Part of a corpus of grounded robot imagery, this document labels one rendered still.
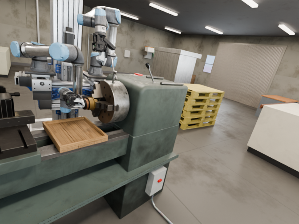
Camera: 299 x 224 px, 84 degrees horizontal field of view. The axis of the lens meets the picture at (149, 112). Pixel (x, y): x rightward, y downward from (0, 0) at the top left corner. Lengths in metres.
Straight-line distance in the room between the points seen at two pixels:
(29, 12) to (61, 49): 8.37
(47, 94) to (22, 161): 0.84
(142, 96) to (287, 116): 2.86
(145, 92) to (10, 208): 1.03
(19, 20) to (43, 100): 8.05
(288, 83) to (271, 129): 5.38
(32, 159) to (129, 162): 0.68
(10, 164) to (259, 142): 3.62
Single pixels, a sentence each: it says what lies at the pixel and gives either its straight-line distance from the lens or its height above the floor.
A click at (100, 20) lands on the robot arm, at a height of 1.62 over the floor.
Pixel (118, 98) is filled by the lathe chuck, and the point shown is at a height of 1.15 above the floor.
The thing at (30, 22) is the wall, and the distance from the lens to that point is 9.63.
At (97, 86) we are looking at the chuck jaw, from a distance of 1.25.
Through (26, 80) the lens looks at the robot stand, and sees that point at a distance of 1.89.
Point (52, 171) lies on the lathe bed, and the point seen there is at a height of 0.74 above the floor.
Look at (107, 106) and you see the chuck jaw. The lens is 1.12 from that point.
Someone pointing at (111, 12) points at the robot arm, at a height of 1.75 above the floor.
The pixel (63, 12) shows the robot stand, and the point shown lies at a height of 1.69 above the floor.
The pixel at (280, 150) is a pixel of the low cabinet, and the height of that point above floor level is 0.31.
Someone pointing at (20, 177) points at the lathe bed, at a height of 0.78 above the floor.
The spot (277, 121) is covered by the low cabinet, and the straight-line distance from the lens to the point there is 3.65.
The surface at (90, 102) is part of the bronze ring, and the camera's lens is 1.16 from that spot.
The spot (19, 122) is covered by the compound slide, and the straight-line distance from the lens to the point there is 1.17.
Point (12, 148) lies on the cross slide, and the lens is 0.97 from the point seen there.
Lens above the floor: 1.46
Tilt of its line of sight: 19 degrees down
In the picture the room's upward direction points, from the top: 11 degrees clockwise
